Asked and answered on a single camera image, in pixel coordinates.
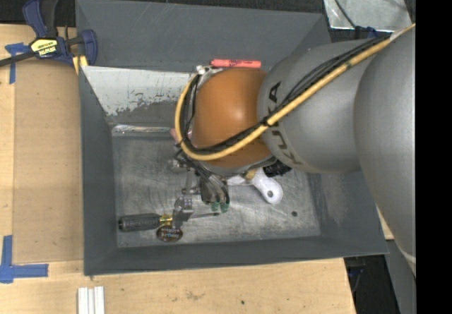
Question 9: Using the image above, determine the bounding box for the dark round badge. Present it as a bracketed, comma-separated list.
[155, 227, 184, 243]

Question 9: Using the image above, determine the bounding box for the grey metal bin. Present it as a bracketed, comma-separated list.
[74, 0, 390, 277]

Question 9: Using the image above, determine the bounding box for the pink-orange marker pen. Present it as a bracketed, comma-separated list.
[210, 58, 263, 69]

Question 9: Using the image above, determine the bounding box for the pale wood flat board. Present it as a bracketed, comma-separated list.
[12, 58, 86, 265]

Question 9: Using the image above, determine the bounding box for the black-handled screwdriver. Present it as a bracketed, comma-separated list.
[117, 212, 220, 233]

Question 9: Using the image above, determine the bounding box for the black cylinder on white bracket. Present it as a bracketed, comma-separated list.
[227, 160, 293, 205]

